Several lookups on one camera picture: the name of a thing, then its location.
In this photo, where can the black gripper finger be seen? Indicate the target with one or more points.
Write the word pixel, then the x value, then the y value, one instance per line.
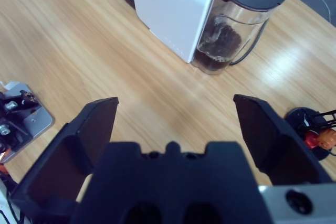
pixel 270 142
pixel 86 134

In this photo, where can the red coffee capsule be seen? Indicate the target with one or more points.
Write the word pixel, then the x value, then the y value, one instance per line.
pixel 312 140

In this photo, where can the white capsule coffee machine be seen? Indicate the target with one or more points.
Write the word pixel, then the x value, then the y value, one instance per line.
pixel 170 11

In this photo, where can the black capsule holder with rods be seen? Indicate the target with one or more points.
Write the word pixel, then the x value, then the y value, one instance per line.
pixel 296 116

